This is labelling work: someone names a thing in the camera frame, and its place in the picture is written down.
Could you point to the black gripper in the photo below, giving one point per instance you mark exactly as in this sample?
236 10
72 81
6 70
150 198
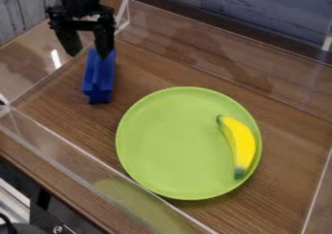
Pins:
98 20

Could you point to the clear acrylic corner bracket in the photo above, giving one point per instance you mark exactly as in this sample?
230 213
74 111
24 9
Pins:
123 16

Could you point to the yellow toy banana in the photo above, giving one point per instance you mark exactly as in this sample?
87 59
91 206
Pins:
242 142

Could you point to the clear acrylic enclosure wall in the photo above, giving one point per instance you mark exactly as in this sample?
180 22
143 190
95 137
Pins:
60 139

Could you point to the blue star-shaped block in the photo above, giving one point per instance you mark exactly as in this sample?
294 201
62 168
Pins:
99 77

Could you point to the green round plate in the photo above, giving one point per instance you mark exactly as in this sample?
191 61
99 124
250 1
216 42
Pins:
171 147

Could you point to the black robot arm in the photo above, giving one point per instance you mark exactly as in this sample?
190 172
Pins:
79 6

